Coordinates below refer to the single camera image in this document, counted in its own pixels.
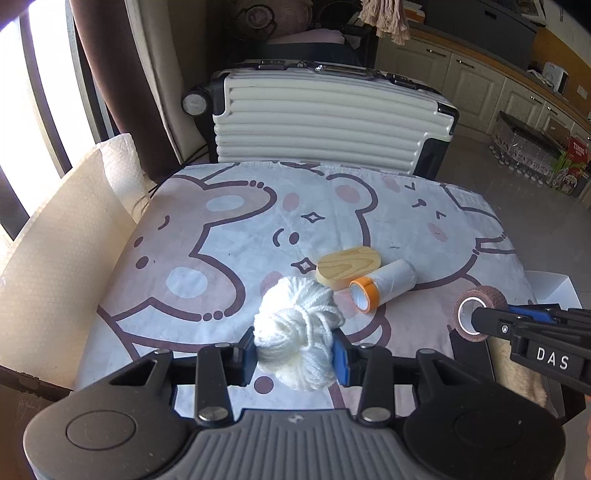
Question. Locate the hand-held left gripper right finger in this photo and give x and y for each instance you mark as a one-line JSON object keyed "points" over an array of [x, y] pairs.
{"points": [[341, 364]]}

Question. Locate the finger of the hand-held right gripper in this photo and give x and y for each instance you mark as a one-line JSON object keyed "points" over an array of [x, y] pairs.
{"points": [[496, 323], [531, 311]]}

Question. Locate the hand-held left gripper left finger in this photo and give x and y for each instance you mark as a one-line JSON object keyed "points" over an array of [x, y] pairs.
{"points": [[247, 364]]}

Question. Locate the brown bandage roll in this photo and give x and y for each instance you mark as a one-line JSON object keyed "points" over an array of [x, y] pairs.
{"points": [[485, 297]]}

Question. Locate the black box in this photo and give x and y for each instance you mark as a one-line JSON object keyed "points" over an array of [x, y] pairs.
{"points": [[489, 364]]}

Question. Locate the beige plush toy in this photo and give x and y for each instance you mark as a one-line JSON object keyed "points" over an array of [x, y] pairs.
{"points": [[517, 383]]}

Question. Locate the white yarn ball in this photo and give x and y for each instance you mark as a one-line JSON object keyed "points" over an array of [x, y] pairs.
{"points": [[295, 323]]}

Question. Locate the oval wooden box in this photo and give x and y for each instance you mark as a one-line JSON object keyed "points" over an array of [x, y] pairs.
{"points": [[346, 265]]}

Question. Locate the white bag roll orange end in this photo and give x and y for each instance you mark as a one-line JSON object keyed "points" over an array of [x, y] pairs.
{"points": [[392, 279]]}

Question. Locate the white box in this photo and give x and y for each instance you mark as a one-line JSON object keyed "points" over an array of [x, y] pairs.
{"points": [[554, 288]]}

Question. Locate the bear printed blanket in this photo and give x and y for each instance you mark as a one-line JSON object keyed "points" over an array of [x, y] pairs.
{"points": [[207, 249]]}

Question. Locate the green red carton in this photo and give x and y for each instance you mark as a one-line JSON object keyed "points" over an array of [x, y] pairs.
{"points": [[575, 166]]}

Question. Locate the pack of water bottles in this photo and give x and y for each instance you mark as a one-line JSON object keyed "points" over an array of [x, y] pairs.
{"points": [[521, 147]]}

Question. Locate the brown cardboard box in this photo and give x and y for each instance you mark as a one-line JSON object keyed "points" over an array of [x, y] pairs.
{"points": [[558, 124]]}

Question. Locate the dark brown board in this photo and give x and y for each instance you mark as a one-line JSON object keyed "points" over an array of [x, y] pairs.
{"points": [[32, 383]]}

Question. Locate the cream cabinet row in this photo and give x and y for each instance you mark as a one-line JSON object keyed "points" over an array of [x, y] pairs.
{"points": [[471, 87]]}

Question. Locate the white small appliance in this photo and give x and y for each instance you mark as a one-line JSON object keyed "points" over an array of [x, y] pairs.
{"points": [[554, 76]]}

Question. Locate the white ribbed suitcase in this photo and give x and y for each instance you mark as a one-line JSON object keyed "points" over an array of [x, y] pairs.
{"points": [[323, 124]]}

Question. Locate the large dark grey box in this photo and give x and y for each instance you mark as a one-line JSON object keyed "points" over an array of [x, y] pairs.
{"points": [[498, 32]]}

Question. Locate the dark blue cloth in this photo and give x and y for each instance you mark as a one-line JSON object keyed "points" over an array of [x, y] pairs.
{"points": [[314, 53]]}

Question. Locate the beige mop head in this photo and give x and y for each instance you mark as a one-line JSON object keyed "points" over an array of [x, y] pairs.
{"points": [[388, 21]]}

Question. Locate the brown curtain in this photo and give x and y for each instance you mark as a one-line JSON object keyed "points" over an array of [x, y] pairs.
{"points": [[115, 69]]}

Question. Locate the window with dark bars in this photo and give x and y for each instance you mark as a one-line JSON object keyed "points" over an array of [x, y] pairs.
{"points": [[41, 92]]}

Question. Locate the pink plush cushion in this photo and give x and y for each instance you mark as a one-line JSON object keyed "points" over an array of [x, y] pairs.
{"points": [[277, 18]]}

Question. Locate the white wall socket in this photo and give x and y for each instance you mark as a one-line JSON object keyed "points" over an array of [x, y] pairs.
{"points": [[582, 91]]}

